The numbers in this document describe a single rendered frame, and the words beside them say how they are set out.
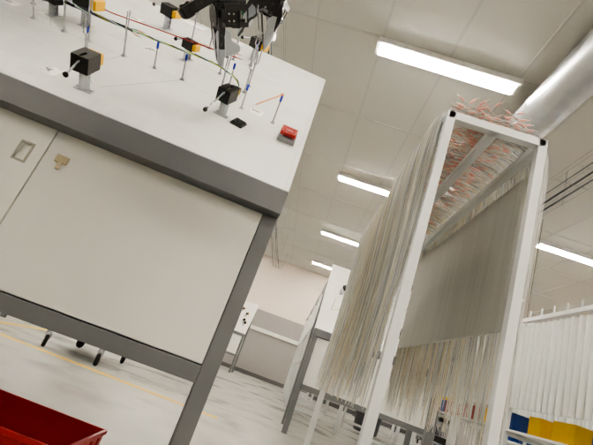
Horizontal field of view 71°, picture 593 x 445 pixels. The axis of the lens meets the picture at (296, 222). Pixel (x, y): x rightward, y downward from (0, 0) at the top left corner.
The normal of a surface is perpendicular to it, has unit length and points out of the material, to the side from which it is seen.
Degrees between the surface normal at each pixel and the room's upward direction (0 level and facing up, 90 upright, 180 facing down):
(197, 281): 90
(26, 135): 90
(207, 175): 90
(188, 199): 90
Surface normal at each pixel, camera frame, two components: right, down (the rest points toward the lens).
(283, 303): 0.04, -0.33
